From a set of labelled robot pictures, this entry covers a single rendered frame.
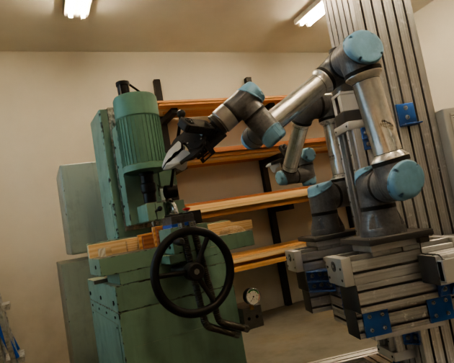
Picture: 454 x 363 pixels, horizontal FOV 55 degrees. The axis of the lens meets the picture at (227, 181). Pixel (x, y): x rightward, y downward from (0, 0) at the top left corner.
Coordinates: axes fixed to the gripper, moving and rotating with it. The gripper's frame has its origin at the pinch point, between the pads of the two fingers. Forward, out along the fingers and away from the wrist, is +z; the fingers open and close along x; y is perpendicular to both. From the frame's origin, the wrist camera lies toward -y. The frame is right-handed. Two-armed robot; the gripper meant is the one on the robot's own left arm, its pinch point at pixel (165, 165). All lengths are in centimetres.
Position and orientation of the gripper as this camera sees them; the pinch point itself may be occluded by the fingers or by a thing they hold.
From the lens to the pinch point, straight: 126.3
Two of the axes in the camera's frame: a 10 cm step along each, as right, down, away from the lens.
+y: 2.9, 4.0, 8.7
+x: -6.0, -6.3, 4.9
